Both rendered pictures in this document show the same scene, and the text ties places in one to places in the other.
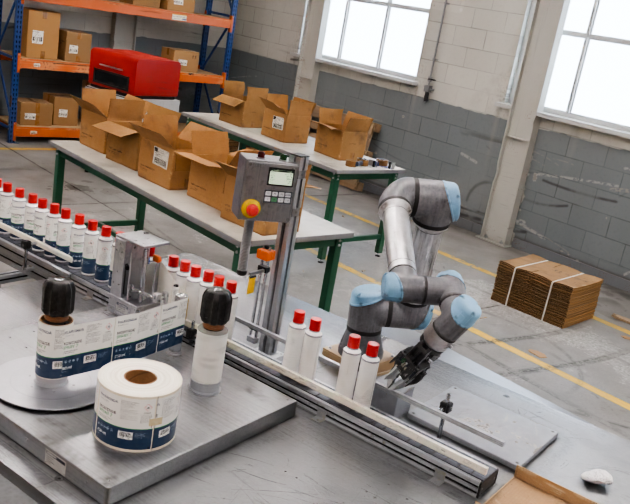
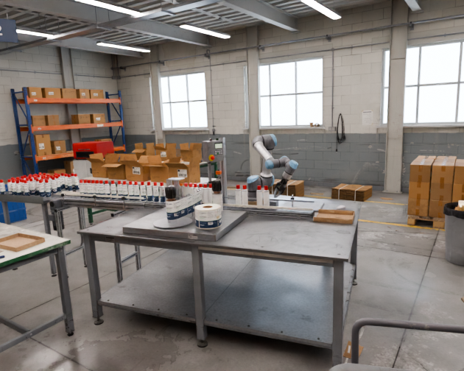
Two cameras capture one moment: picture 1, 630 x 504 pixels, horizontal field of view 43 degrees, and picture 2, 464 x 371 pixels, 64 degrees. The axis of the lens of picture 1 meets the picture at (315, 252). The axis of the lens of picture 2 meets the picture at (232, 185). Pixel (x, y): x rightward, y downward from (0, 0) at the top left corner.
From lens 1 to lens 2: 1.25 m
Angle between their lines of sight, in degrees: 13
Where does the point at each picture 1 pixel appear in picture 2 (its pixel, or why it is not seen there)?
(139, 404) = (213, 212)
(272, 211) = (218, 157)
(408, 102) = (206, 137)
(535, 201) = not seen: hidden behind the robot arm
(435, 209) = (269, 143)
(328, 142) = (186, 156)
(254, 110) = (150, 152)
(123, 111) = (110, 159)
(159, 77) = (105, 149)
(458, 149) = (232, 150)
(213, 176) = (161, 171)
